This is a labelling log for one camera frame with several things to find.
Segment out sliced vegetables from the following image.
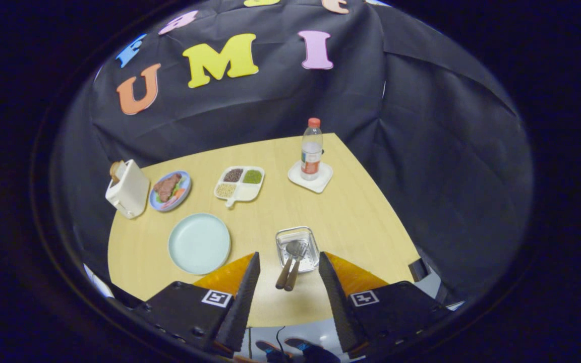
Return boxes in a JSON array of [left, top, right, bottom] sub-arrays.
[[157, 176, 188, 209]]

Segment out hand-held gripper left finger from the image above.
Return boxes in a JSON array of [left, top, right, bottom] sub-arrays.
[[134, 252, 261, 353]]

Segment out wooden handled fork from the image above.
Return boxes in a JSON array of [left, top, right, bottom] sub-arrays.
[[284, 245, 307, 292]]

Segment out blue plate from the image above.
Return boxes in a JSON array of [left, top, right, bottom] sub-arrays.
[[149, 170, 192, 212]]

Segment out clear water bottle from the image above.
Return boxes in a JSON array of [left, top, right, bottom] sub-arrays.
[[300, 117, 323, 181]]

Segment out pale green plate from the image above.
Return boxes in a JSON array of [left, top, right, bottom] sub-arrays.
[[168, 212, 231, 276]]

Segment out person's dark shoe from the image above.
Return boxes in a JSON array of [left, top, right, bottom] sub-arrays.
[[255, 340, 294, 363], [284, 337, 341, 363]]

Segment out wooden handled spoon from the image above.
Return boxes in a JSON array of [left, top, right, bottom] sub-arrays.
[[276, 240, 301, 289]]

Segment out white divided dish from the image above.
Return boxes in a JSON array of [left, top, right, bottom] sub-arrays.
[[214, 166, 266, 208]]

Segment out metal wire basket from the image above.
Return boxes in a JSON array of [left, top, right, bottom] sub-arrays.
[[275, 226, 320, 273]]

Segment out white square coaster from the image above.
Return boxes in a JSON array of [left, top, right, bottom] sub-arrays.
[[287, 160, 333, 194]]

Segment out brown steak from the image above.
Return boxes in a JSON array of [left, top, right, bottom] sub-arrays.
[[153, 173, 182, 202]]

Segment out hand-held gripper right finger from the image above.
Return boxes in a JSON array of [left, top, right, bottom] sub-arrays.
[[318, 251, 452, 359]]

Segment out white printed paper sheet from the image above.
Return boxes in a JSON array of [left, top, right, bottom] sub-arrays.
[[84, 263, 114, 299]]

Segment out white toaster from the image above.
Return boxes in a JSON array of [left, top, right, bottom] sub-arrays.
[[105, 159, 150, 219]]

